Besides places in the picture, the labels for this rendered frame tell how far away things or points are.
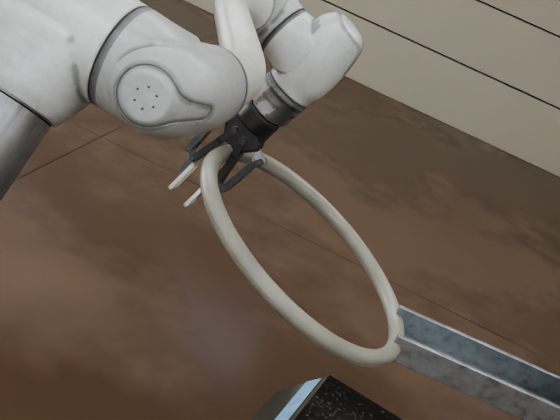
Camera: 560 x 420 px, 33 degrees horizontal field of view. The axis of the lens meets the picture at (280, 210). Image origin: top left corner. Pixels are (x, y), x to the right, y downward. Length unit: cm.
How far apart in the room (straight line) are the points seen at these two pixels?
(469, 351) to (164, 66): 98
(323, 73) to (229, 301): 242
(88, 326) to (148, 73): 250
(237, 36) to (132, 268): 260
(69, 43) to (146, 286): 277
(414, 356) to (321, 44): 56
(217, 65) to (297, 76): 51
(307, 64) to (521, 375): 71
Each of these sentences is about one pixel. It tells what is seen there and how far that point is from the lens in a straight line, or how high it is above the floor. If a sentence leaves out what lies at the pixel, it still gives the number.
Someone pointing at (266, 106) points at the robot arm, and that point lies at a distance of 161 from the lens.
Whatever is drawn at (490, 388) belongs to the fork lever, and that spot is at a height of 115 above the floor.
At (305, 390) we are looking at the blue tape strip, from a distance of 201.
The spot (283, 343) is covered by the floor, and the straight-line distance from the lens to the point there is 379.
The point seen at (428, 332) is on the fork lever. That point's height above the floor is 115.
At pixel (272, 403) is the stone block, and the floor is 80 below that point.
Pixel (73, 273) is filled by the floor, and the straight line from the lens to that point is 372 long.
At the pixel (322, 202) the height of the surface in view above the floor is 123.
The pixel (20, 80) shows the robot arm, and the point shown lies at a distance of 109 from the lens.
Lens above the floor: 192
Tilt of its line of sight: 23 degrees down
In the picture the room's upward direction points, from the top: 23 degrees clockwise
